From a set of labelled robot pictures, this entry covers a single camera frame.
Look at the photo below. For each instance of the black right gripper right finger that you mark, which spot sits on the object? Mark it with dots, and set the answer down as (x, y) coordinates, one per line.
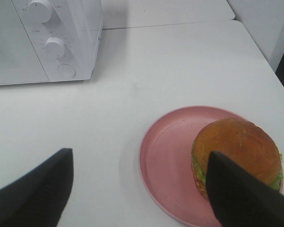
(238, 199)

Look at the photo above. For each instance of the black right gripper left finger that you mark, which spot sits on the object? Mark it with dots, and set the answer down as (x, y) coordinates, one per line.
(38, 198)

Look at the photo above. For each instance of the burger with lettuce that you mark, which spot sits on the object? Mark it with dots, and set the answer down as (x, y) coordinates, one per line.
(244, 143)

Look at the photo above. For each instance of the pink round plate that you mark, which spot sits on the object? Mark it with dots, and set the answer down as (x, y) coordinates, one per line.
(165, 164)

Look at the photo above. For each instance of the round white door button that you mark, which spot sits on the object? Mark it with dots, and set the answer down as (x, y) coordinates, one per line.
(66, 70)

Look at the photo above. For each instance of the white microwave oven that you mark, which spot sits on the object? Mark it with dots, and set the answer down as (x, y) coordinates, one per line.
(23, 58)

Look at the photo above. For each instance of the white lower timer knob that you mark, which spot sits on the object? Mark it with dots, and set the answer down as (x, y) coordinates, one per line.
(55, 46)

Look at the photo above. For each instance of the white upper microwave knob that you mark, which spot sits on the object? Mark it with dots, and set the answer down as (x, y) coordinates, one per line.
(40, 10)

